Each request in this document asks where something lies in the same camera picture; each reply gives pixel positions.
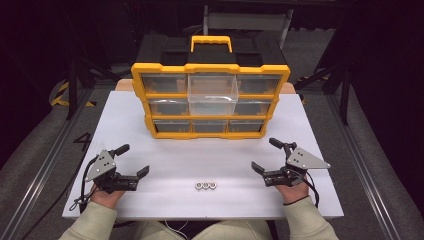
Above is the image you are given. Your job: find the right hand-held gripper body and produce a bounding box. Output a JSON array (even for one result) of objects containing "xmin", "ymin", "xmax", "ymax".
[{"xmin": 263, "ymin": 147, "xmax": 332, "ymax": 188}]

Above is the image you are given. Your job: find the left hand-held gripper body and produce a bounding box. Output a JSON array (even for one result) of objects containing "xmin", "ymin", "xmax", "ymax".
[{"xmin": 85, "ymin": 149, "xmax": 140, "ymax": 195}]

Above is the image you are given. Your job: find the yellow black storage organizer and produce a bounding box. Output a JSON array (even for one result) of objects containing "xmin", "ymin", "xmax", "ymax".
[{"xmin": 130, "ymin": 34, "xmax": 292, "ymax": 140}]

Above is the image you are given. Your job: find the person's right hand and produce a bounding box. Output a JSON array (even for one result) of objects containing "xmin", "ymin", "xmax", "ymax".
[{"xmin": 274, "ymin": 179, "xmax": 310, "ymax": 205}]

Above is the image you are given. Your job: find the person's left hand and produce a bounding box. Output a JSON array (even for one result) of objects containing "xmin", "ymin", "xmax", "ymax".
[{"xmin": 89, "ymin": 185, "xmax": 126, "ymax": 211}]

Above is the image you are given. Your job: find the black wrist band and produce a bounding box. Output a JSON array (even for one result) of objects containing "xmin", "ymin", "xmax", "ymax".
[{"xmin": 282, "ymin": 195, "xmax": 310, "ymax": 206}]

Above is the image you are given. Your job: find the person's left leg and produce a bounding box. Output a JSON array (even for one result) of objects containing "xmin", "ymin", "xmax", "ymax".
[{"xmin": 132, "ymin": 220, "xmax": 188, "ymax": 240}]

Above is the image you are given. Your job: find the person's leg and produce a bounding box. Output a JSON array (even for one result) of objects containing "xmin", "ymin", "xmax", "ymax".
[
  {"xmin": 191, "ymin": 219, "xmax": 275, "ymax": 240},
  {"xmin": 132, "ymin": 220, "xmax": 188, "ymax": 240}
]

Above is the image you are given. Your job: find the person's right leg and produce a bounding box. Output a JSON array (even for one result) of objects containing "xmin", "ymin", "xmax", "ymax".
[{"xmin": 191, "ymin": 219, "xmax": 275, "ymax": 240}]

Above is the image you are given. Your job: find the black tripod stand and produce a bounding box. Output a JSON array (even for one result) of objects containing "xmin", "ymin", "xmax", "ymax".
[
  {"xmin": 294, "ymin": 49, "xmax": 355, "ymax": 126},
  {"xmin": 64, "ymin": 54, "xmax": 132, "ymax": 122}
]

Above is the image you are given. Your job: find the set of transparent organizer drawers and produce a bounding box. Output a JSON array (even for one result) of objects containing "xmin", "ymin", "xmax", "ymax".
[{"xmin": 139, "ymin": 73, "xmax": 283, "ymax": 134}]

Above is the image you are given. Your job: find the yellow black floor tape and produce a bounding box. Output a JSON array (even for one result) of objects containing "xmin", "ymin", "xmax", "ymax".
[{"xmin": 49, "ymin": 81, "xmax": 98, "ymax": 108}]

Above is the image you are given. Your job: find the grey metal stand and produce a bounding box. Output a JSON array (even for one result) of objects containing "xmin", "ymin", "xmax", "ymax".
[{"xmin": 202, "ymin": 4, "xmax": 295, "ymax": 50}]

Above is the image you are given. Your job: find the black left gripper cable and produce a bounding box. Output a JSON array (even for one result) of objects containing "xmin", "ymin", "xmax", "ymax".
[{"xmin": 19, "ymin": 155, "xmax": 101, "ymax": 240}]

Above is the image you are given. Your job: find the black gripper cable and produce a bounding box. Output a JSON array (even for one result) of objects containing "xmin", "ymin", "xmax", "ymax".
[
  {"xmin": 19, "ymin": 155, "xmax": 101, "ymax": 240},
  {"xmin": 299, "ymin": 169, "xmax": 321, "ymax": 209}
]

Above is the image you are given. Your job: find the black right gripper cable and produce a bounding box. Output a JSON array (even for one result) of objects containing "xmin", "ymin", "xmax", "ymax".
[{"xmin": 299, "ymin": 169, "xmax": 321, "ymax": 209}]

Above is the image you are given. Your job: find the aluminium floor rail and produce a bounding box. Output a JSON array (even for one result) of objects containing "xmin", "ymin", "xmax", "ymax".
[
  {"xmin": 0, "ymin": 89, "xmax": 95, "ymax": 240},
  {"xmin": 327, "ymin": 94, "xmax": 402, "ymax": 240}
]

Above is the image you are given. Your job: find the thin white cable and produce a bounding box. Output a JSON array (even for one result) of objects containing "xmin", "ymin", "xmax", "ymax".
[{"xmin": 164, "ymin": 220, "xmax": 190, "ymax": 240}]

